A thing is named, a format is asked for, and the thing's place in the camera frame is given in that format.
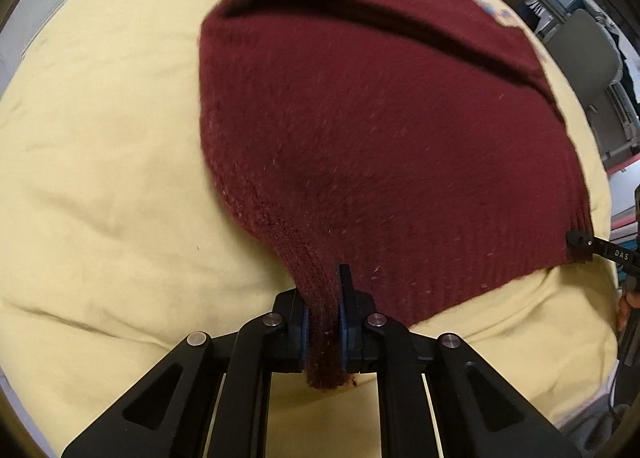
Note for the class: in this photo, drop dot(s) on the yellow printed blanket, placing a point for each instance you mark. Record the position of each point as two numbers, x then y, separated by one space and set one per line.
100 188

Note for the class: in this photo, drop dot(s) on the grey chair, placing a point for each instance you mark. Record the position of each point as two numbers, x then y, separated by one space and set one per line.
585 52

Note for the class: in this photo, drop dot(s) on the dark red knit sweater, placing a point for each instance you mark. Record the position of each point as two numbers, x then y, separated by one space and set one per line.
375 137

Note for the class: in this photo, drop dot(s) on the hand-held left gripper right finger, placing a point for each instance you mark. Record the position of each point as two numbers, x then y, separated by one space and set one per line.
350 333

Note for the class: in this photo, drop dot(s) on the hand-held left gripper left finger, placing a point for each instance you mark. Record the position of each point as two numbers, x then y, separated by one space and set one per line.
287 338

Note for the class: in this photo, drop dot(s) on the person's right hand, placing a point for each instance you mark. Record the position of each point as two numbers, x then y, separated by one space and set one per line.
624 310

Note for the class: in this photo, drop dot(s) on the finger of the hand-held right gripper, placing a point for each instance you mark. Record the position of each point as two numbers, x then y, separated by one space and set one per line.
600 250

